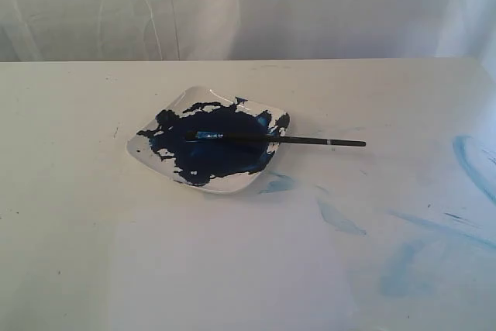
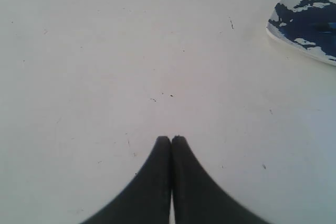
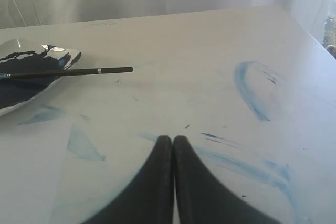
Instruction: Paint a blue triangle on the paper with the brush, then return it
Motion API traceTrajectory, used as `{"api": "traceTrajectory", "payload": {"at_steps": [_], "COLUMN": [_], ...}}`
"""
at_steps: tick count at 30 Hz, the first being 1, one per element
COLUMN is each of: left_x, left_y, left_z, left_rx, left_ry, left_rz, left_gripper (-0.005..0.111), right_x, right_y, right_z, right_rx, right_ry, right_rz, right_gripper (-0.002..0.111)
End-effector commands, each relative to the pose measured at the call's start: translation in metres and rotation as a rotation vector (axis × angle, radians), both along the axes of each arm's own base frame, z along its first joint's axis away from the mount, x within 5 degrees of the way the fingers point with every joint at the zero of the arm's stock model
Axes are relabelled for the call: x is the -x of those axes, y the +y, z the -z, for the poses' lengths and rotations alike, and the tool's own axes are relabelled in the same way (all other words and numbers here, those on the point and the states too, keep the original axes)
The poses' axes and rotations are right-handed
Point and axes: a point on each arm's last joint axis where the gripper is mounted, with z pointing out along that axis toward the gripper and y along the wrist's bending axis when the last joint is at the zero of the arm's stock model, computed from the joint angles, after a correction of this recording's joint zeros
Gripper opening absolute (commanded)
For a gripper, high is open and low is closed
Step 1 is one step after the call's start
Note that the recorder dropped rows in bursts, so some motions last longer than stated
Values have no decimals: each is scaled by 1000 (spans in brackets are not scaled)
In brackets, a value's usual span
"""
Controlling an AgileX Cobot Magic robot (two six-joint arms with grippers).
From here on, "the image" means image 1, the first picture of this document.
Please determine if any black handled paintbrush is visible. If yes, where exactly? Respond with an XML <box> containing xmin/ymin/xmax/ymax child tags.
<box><xmin>184</xmin><ymin>131</ymin><xmax>367</xmax><ymax>147</ymax></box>

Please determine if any white paper sheet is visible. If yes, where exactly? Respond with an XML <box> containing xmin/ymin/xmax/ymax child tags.
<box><xmin>108</xmin><ymin>190</ymin><xmax>357</xmax><ymax>330</ymax></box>

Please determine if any white square plate blue paint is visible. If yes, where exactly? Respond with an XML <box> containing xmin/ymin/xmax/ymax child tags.
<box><xmin>126</xmin><ymin>86</ymin><xmax>290</xmax><ymax>194</ymax></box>

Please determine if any white backdrop cloth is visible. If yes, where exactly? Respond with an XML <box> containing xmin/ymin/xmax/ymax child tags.
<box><xmin>1</xmin><ymin>0</ymin><xmax>495</xmax><ymax>61</ymax></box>

